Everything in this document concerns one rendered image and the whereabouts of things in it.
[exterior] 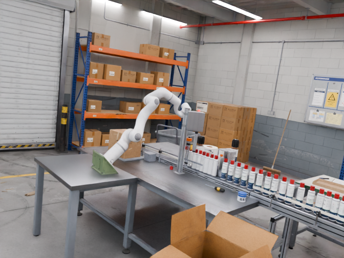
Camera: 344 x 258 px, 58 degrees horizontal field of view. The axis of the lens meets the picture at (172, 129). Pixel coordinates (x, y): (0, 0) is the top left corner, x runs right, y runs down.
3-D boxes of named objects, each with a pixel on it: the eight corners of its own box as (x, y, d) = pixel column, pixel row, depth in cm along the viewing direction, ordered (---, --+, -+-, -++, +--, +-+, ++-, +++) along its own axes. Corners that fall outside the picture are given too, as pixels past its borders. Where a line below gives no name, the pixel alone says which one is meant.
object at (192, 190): (303, 187, 329) (303, 185, 329) (216, 218, 224) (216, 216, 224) (168, 143, 476) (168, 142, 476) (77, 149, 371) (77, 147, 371)
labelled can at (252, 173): (254, 189, 278) (257, 167, 275) (251, 190, 275) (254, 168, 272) (249, 188, 282) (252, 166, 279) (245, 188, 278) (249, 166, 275)
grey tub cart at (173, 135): (170, 165, 662) (175, 120, 648) (196, 172, 632) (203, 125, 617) (146, 172, 585) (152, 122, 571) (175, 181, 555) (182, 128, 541)
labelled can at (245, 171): (246, 187, 283) (250, 165, 280) (243, 188, 280) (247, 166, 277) (241, 185, 287) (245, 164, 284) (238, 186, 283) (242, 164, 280)
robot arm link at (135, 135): (132, 142, 314) (140, 145, 300) (123, 137, 307) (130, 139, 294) (155, 99, 322) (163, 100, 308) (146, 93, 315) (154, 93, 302)
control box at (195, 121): (202, 131, 310) (205, 113, 307) (186, 130, 307) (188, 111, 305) (200, 130, 320) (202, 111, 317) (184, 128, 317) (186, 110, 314)
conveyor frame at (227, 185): (255, 194, 280) (256, 190, 280) (249, 197, 273) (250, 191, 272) (141, 150, 396) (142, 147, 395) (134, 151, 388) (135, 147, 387)
